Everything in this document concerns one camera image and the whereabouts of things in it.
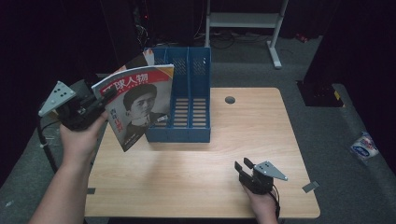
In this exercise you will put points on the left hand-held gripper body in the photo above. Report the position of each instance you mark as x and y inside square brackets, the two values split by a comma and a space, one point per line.
[74, 110]

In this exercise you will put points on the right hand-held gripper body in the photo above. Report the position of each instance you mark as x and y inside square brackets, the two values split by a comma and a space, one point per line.
[260, 180]

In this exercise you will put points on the magazine with portrait cover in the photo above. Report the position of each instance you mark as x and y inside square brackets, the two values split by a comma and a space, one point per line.
[140, 102]

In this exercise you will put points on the blue plastic file rack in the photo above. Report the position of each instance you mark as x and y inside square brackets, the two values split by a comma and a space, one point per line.
[190, 102]

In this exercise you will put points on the person's right hand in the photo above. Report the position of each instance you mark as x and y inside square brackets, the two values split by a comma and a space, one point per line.
[263, 207]

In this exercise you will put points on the person's left hand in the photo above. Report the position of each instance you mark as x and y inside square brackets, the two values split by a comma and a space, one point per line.
[79, 143]

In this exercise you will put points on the magazine with dark cover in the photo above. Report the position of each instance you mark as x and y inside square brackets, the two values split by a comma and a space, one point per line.
[137, 61]

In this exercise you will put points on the grey tape strip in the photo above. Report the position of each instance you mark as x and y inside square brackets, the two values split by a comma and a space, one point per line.
[310, 186]

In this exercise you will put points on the dark tape piece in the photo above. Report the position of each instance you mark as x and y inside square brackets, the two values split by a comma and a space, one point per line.
[91, 191]

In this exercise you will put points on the black box with yellow label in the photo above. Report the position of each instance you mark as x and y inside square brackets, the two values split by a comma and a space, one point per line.
[323, 95]

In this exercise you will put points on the white and blue plastic packet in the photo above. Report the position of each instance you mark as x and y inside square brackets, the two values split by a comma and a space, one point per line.
[364, 146]

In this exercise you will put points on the small red object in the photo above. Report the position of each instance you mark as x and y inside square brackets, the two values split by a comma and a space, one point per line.
[302, 38]

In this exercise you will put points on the white metal stand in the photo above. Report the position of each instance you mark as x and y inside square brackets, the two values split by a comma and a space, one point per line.
[243, 19]

